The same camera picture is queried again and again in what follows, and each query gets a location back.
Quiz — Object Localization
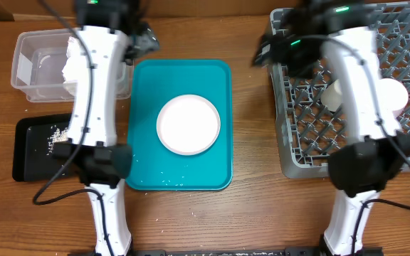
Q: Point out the clear plastic waste bin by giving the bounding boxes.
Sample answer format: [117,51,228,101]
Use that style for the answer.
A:
[11,28,135,103]

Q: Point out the large pink plate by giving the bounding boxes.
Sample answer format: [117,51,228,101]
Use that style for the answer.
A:
[156,95,221,156]

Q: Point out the pale green cup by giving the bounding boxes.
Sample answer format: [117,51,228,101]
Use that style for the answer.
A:
[320,80,342,112]

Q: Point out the black tray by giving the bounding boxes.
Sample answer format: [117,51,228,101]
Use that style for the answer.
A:
[12,114,70,182]

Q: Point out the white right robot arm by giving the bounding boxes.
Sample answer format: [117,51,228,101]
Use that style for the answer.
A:
[252,1,410,255]

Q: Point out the teal serving tray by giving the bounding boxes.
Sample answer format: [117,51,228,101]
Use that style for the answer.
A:
[126,60,233,191]

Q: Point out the white napkin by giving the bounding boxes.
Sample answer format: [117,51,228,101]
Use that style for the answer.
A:
[62,36,82,97]

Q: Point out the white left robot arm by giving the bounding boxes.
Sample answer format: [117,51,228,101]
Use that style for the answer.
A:
[53,0,159,255]

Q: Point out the small pink saucer plate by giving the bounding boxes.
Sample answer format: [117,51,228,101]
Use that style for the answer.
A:
[377,78,409,117]

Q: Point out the spilled rice pile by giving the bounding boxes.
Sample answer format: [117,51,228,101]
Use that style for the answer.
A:
[46,125,68,155]

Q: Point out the grey dishwasher rack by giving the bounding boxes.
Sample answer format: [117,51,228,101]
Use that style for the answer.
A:
[268,1,410,178]

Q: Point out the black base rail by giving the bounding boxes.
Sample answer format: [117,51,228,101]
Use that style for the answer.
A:
[68,246,384,256]

